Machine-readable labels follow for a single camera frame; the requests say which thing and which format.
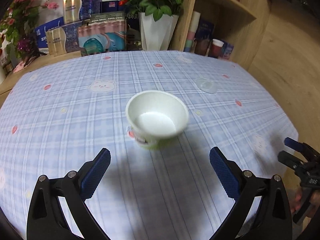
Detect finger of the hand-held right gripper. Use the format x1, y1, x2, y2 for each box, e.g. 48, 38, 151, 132
284, 137, 313, 156
278, 150, 302, 171

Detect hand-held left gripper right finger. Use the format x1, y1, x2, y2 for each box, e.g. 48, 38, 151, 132
209, 147, 293, 240

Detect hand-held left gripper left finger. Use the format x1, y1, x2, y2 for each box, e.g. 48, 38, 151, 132
26, 148, 111, 240

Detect white green paper bowl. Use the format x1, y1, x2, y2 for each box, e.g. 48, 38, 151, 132
125, 90, 189, 151

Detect clear plastic lid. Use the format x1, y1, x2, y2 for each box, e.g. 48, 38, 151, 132
195, 78, 218, 94

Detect person's right hand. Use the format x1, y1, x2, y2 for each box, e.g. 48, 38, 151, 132
294, 188, 320, 218

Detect small light blue box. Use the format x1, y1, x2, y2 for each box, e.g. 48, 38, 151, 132
221, 42, 235, 61

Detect white dark red cup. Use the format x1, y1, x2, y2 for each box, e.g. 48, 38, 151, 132
208, 38, 223, 59

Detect brown tumbler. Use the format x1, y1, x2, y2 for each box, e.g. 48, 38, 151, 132
194, 38, 210, 56

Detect small black tripod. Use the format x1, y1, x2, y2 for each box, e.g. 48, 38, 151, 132
23, 47, 48, 67

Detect pink bottle multipack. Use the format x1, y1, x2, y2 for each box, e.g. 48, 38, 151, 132
78, 19, 127, 56

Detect wooden shelf unit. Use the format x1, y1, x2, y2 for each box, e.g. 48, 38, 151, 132
170, 0, 271, 71

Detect black shelf board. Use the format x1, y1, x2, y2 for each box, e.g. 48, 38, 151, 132
265, 0, 320, 14

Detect tall dark blue box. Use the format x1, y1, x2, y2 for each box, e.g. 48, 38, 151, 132
195, 18, 215, 42

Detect stack of pastel cups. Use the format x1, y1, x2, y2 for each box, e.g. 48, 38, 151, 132
184, 11, 201, 53

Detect purple flower bunch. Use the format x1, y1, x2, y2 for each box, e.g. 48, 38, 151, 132
17, 37, 32, 53

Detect blue white carton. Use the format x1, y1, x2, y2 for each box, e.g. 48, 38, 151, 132
33, 17, 65, 50

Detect red roses in white vase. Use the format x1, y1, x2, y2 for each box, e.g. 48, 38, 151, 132
118, 0, 186, 52

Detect dark green box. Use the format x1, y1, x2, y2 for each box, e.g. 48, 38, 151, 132
88, 12, 126, 23

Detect small dark blue box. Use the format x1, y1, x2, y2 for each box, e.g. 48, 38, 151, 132
102, 0, 118, 13

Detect pink blossom arrangement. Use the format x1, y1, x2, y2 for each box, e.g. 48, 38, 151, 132
0, 0, 60, 61

